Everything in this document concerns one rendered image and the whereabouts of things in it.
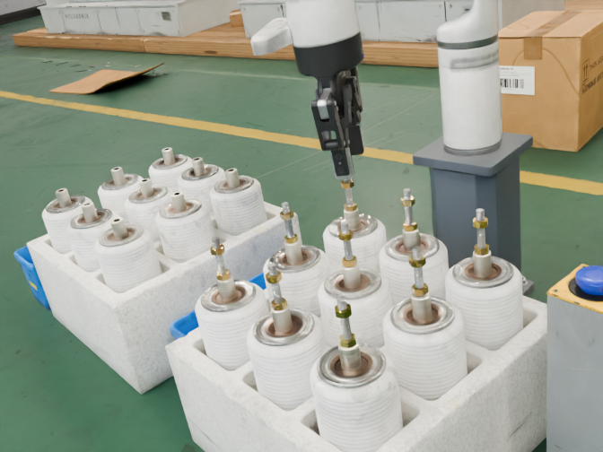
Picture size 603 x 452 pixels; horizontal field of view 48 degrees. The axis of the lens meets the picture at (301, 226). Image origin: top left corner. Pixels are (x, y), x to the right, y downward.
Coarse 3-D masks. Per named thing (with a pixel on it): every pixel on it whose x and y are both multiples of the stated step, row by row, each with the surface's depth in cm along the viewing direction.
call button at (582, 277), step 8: (576, 272) 70; (584, 272) 70; (592, 272) 69; (600, 272) 69; (576, 280) 69; (584, 280) 68; (592, 280) 68; (600, 280) 68; (584, 288) 68; (592, 288) 68; (600, 288) 67
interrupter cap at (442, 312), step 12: (408, 300) 83; (432, 300) 83; (444, 300) 82; (396, 312) 82; (408, 312) 82; (432, 312) 81; (444, 312) 80; (396, 324) 79; (408, 324) 79; (420, 324) 79; (432, 324) 78; (444, 324) 78
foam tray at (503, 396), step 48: (192, 336) 97; (528, 336) 85; (192, 384) 93; (240, 384) 86; (480, 384) 79; (528, 384) 86; (192, 432) 102; (240, 432) 87; (288, 432) 77; (432, 432) 74; (480, 432) 81; (528, 432) 89
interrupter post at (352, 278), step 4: (356, 264) 88; (344, 268) 88; (348, 268) 87; (352, 268) 87; (356, 268) 88; (344, 272) 88; (348, 272) 87; (352, 272) 87; (356, 272) 88; (344, 276) 88; (348, 276) 88; (352, 276) 88; (356, 276) 88; (360, 276) 89; (344, 280) 89; (348, 280) 88; (352, 280) 88; (356, 280) 88; (360, 280) 89; (348, 284) 88; (352, 284) 88; (356, 284) 88; (360, 284) 89; (352, 288) 88
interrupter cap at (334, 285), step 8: (336, 272) 92; (360, 272) 91; (368, 272) 91; (376, 272) 90; (328, 280) 91; (336, 280) 91; (368, 280) 89; (376, 280) 89; (328, 288) 89; (336, 288) 89; (344, 288) 89; (360, 288) 88; (368, 288) 87; (376, 288) 87; (336, 296) 87; (352, 296) 86; (360, 296) 86
